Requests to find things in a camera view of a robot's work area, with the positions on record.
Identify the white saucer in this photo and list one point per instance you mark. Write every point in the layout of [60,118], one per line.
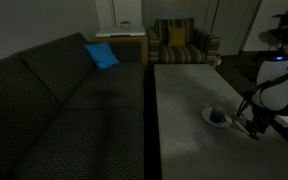
[206,114]

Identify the wooden side table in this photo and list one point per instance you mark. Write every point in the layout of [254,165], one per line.
[133,34]

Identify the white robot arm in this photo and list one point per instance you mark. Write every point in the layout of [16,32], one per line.
[269,98]

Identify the dark patterned sofa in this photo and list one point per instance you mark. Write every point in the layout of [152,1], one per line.
[64,118]

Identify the blue throw pillow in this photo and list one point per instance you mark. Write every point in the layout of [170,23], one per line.
[102,55]

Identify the grey coffee table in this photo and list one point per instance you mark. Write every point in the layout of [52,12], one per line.
[192,149]

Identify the yellow throw pillow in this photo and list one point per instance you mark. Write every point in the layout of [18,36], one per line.
[176,36]

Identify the striped armchair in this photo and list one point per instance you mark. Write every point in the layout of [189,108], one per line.
[201,46]

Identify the metal spoon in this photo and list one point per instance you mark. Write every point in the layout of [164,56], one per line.
[239,124]

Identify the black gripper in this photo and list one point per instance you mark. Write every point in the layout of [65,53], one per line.
[260,122]

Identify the blue coffee cup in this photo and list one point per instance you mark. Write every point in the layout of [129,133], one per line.
[217,114]

